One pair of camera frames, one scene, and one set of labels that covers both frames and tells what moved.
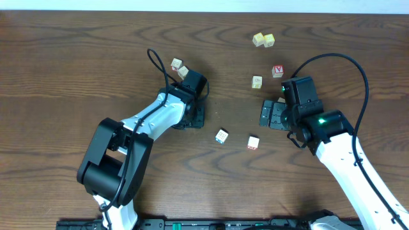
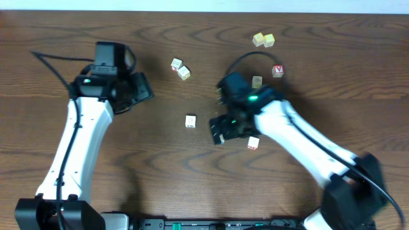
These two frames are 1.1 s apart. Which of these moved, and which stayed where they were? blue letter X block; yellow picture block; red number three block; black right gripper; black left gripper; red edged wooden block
Moved: black right gripper; black left gripper
Stayed: yellow picture block; red number three block; red edged wooden block; blue letter X block
